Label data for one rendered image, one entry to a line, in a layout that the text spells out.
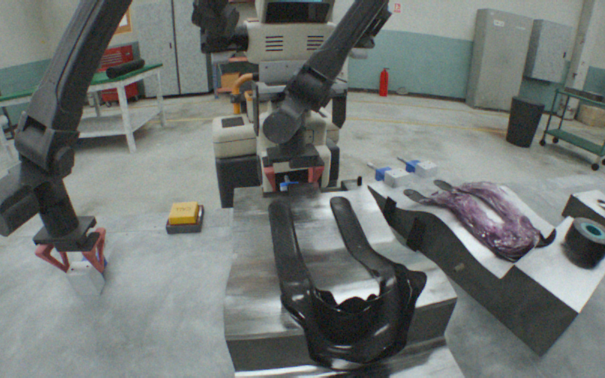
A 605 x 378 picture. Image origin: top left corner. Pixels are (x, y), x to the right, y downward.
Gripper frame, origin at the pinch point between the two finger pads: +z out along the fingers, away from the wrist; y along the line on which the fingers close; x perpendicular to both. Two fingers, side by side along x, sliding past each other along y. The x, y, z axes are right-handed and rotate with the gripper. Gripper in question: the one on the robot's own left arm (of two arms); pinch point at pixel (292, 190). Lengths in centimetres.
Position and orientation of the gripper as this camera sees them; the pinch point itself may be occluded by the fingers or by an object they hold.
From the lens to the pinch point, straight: 68.7
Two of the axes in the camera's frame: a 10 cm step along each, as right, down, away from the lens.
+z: 0.0, 8.8, 4.8
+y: 9.8, -1.0, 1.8
